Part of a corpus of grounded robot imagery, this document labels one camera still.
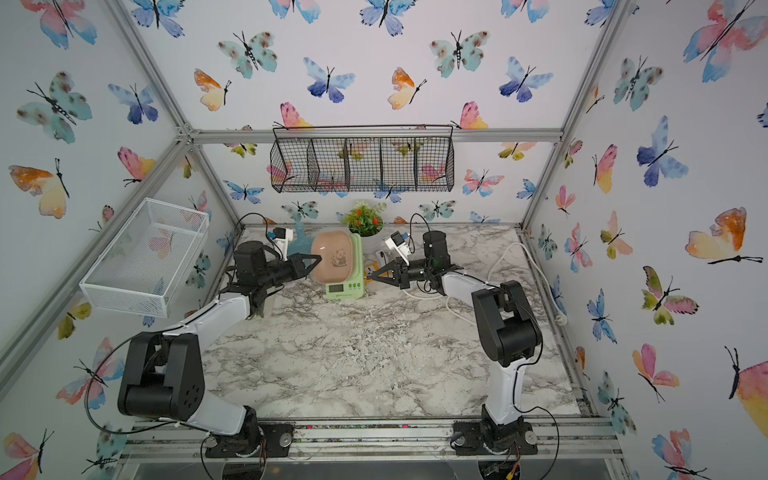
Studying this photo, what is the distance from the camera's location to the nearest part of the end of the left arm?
683mm

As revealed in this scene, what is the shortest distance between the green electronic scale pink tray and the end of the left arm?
3.0 inches

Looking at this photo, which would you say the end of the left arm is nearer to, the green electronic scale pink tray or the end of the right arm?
the green electronic scale pink tray

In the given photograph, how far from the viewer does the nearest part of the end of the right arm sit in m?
0.75

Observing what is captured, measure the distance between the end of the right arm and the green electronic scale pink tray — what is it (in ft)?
0.21

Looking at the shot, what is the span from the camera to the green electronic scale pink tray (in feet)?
2.76

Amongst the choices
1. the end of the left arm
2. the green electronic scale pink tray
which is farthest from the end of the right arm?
the end of the left arm
